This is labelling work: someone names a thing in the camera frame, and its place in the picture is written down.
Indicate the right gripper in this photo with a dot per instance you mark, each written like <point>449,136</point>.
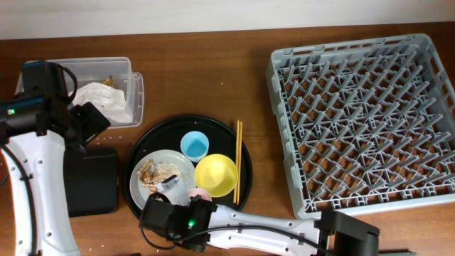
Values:
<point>173,236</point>

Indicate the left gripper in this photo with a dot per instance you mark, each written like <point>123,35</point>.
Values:
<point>96,123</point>

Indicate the white napkin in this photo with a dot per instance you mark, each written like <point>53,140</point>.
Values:
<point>108,100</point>

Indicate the pink cup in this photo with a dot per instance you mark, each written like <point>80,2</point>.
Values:
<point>199,193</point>

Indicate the gold foil wrapper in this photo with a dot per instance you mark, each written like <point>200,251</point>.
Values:
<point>109,82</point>

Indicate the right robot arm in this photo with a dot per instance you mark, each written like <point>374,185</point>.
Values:
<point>334,233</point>

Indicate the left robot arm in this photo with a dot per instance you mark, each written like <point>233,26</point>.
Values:
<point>35,166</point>

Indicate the clear plastic waste bin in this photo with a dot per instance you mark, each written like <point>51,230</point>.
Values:
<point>89,70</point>

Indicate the grey dishwasher rack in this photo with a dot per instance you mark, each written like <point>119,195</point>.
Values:
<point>366,126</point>

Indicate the black rectangular tray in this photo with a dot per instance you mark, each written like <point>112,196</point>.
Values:
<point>91,179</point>

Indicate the yellow bowl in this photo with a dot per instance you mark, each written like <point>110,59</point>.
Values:
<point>217,174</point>

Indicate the food scraps on plate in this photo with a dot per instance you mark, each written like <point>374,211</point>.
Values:
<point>150,174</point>

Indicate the left wooden chopstick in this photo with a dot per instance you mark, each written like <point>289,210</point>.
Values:
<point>236,161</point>

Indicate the wooden chopstick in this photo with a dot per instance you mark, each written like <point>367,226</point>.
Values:
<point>239,161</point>
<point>236,161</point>

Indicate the grey plate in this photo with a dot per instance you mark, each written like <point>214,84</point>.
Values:
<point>140,194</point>

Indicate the blue cup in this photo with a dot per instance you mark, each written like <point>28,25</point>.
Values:
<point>194,145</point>

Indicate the right wooden chopstick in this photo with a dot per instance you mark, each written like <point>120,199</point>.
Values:
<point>239,161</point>

